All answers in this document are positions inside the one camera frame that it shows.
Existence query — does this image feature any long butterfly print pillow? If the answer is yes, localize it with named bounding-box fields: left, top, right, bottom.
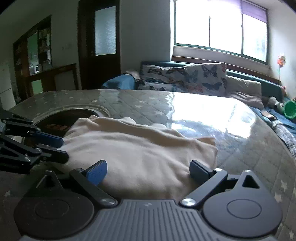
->
left=137, top=64, right=190, bottom=92

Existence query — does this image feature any grey quilted star table cover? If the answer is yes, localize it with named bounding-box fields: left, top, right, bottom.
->
left=11, top=90, right=295, bottom=240

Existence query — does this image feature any cream garment with number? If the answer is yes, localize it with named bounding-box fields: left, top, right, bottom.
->
left=55, top=115, right=218, bottom=201

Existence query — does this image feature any green plastic bucket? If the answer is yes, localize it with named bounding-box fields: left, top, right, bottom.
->
left=284, top=100, right=296, bottom=120

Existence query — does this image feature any grey plain pillow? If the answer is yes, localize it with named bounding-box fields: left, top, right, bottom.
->
left=226, top=76, right=264, bottom=110

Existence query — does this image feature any grey plush toy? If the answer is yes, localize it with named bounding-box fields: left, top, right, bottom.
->
left=267, top=96, right=284, bottom=113

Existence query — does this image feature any large butterfly print pillow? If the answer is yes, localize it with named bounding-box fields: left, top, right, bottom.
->
left=184, top=63, right=227, bottom=97

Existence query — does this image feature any colourful pinwheel toy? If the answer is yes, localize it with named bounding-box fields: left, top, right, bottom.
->
left=277, top=55, right=286, bottom=80

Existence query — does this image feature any dark door with frosted glass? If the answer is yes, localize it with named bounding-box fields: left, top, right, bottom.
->
left=77, top=0, right=121, bottom=89

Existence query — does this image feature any dark wooden side table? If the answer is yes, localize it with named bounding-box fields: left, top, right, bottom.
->
left=24, top=63, right=79, bottom=98

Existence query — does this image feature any window with green frame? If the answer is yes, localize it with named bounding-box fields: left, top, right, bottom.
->
left=173, top=1, right=268, bottom=63

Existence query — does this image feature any blue folded blanket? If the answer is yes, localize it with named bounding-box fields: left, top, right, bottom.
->
left=101, top=74, right=138, bottom=90

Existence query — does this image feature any dark wooden display shelf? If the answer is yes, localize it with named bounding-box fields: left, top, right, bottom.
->
left=13, top=15, right=52, bottom=103

